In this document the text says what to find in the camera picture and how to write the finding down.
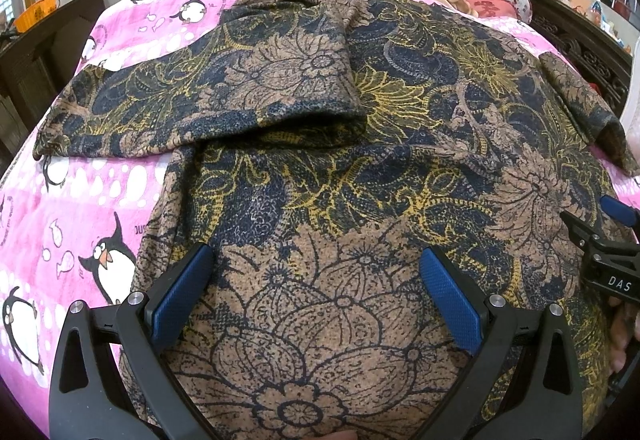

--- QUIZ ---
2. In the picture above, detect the floral brown navy garment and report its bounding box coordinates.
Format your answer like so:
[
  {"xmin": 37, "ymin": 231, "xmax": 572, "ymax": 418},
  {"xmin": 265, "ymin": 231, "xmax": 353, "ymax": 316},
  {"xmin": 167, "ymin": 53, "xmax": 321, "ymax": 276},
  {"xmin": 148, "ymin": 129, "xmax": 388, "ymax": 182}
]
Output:
[{"xmin": 32, "ymin": 0, "xmax": 640, "ymax": 440}]

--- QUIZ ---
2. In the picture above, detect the right hand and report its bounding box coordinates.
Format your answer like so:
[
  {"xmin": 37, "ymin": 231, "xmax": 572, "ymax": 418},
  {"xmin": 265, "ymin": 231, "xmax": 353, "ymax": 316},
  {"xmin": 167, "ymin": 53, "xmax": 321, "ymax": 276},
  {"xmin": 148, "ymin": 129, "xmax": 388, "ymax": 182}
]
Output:
[{"xmin": 608, "ymin": 297, "xmax": 640, "ymax": 374}]

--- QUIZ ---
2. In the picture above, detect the pink penguin blanket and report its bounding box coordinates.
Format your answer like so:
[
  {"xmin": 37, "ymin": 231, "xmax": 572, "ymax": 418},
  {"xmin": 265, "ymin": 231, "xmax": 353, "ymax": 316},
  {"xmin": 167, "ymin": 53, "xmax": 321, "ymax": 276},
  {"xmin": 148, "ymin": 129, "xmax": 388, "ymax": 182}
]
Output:
[{"xmin": 0, "ymin": 0, "xmax": 640, "ymax": 436}]

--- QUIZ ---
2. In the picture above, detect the dark wooden headboard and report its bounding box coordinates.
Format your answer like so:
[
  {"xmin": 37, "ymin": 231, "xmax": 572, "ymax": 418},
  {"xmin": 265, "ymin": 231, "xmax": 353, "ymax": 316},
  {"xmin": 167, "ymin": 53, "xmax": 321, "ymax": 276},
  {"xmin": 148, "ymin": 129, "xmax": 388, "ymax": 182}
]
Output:
[{"xmin": 529, "ymin": 0, "xmax": 632, "ymax": 117}]

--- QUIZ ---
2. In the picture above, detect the dark wooden side table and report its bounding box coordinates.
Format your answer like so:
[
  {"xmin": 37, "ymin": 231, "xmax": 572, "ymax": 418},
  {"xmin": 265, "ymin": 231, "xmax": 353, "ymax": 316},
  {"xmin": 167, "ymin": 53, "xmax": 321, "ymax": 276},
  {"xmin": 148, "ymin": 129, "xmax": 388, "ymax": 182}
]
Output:
[{"xmin": 1, "ymin": 0, "xmax": 105, "ymax": 165}]

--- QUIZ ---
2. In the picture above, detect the orange basin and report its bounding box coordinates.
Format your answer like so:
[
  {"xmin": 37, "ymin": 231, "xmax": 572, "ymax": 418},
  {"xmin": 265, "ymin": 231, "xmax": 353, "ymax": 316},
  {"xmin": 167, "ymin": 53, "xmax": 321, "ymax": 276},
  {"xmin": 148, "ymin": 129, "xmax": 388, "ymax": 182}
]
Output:
[{"xmin": 14, "ymin": 0, "xmax": 60, "ymax": 33}]

